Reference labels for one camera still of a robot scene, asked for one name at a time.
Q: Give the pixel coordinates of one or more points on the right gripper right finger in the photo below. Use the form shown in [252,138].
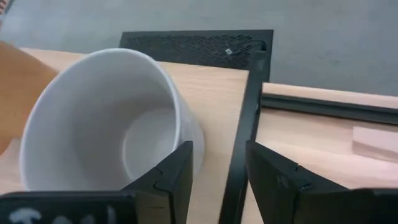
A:
[280,186]

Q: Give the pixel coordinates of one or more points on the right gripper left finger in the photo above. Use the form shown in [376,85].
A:
[169,183]

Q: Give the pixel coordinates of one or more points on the white patterned mug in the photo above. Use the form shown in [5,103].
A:
[93,124]

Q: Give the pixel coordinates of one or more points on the black aluminium rig frame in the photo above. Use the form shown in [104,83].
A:
[329,109]

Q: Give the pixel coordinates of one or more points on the wooden shelf with black frame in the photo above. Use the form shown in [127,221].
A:
[214,93]

